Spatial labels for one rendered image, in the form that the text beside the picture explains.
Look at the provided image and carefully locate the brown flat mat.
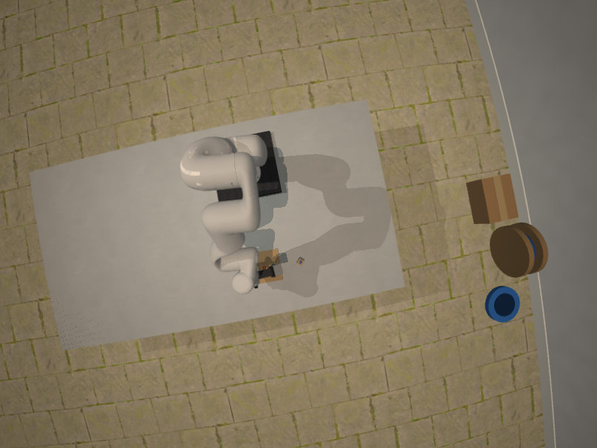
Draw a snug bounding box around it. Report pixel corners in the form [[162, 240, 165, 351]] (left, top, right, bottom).
[[258, 249, 283, 284]]

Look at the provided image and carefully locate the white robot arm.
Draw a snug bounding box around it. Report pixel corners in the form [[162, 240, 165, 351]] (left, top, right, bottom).
[[180, 135, 283, 294]]

